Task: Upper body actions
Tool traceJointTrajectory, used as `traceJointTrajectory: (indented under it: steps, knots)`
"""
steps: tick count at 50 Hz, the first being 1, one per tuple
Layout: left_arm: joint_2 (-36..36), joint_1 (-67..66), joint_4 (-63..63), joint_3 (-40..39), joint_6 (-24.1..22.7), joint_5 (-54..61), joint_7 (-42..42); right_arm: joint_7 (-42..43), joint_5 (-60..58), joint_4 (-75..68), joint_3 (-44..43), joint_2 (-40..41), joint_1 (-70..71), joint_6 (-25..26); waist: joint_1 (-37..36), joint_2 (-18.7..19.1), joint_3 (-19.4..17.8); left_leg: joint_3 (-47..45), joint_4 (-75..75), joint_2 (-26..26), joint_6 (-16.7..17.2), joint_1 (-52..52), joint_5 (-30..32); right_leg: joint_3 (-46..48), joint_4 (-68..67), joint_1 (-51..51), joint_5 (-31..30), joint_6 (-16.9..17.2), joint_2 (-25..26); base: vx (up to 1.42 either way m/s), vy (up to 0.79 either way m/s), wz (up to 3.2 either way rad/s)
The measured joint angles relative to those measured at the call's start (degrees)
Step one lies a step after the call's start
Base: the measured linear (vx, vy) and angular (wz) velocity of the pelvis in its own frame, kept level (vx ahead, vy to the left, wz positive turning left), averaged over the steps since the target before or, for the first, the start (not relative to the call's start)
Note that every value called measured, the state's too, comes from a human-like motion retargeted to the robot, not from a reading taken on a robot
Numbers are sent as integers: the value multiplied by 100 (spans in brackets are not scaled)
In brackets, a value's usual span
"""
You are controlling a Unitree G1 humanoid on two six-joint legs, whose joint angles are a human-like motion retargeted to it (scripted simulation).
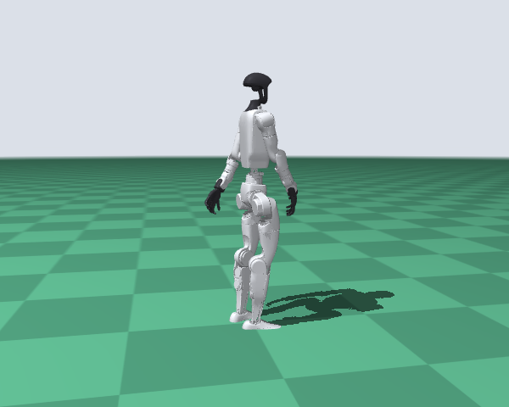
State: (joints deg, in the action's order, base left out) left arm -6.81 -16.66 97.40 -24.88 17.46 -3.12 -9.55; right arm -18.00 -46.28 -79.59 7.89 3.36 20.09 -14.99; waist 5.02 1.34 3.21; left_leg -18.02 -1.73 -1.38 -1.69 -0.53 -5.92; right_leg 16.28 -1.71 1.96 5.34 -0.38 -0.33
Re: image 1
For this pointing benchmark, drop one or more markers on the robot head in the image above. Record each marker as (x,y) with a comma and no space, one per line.
(257,82)

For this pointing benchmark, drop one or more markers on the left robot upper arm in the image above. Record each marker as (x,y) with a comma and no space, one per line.
(236,147)

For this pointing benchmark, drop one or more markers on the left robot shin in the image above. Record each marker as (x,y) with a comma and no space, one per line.
(241,277)

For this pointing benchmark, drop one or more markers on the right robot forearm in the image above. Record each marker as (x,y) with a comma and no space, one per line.
(282,169)

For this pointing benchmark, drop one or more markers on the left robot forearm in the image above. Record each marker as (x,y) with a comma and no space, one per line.
(228,172)

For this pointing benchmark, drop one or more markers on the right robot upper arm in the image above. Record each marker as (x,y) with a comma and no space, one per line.
(266,123)

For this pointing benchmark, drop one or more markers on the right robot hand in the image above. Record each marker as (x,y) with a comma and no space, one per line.
(293,196)

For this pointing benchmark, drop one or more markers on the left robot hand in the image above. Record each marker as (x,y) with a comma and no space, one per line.
(213,197)

